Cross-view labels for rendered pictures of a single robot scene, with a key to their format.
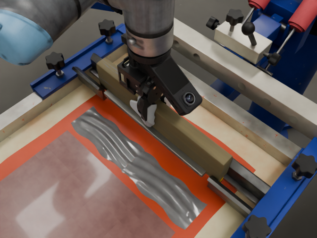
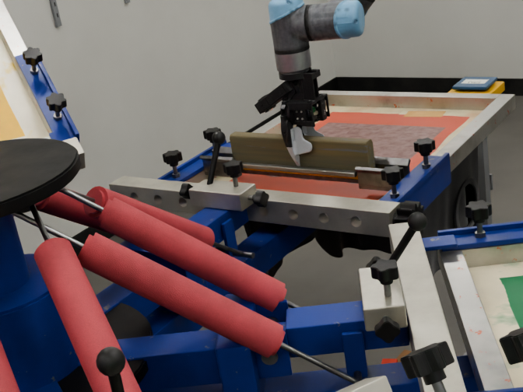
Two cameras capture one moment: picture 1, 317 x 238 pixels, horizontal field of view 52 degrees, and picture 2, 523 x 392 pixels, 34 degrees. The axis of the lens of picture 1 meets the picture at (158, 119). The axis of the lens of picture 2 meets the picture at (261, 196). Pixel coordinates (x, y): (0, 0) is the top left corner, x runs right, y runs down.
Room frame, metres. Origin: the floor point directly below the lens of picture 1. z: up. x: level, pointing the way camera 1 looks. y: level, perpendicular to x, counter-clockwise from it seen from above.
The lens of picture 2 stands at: (2.19, -0.33, 1.67)
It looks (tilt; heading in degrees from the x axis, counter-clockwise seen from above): 22 degrees down; 173
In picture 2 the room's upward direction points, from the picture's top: 9 degrees counter-clockwise
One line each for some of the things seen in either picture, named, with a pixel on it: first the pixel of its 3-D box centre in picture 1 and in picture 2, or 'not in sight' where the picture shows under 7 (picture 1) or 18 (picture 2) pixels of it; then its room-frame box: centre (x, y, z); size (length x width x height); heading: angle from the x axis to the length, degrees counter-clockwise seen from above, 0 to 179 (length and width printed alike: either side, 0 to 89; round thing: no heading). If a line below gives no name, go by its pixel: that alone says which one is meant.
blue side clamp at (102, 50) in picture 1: (87, 65); (412, 193); (0.60, 0.18, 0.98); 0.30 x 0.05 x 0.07; 136
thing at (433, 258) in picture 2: not in sight; (432, 220); (0.32, 0.32, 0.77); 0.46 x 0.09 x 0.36; 136
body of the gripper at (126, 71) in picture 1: (147, 66); (301, 97); (0.41, 0.02, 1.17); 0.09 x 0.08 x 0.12; 46
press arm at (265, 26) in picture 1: (251, 42); (210, 226); (0.64, -0.24, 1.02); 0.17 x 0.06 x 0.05; 136
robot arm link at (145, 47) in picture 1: (148, 34); (294, 60); (0.40, 0.02, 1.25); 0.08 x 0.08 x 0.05
